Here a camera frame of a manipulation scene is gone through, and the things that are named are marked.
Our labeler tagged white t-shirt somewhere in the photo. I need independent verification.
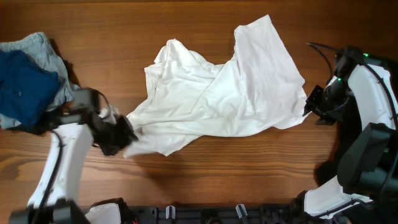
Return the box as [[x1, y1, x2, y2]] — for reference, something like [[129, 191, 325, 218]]
[[124, 16, 307, 157]]

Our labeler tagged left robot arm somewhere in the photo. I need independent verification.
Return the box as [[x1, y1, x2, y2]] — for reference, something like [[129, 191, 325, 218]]
[[9, 88, 138, 224]]

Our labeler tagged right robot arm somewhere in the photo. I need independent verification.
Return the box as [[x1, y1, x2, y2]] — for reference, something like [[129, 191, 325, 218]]
[[287, 46, 397, 223]]

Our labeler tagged black garment right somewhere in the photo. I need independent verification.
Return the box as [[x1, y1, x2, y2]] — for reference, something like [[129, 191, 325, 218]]
[[314, 96, 362, 186]]

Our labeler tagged folded black garment left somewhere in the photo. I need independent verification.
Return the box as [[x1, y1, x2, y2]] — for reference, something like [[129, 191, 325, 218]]
[[7, 106, 65, 136]]

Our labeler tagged folded light denim garment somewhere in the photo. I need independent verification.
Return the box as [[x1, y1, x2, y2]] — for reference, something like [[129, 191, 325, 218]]
[[1, 32, 75, 129]]

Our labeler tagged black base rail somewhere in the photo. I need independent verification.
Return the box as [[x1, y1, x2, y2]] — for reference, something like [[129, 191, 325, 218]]
[[130, 204, 299, 224]]

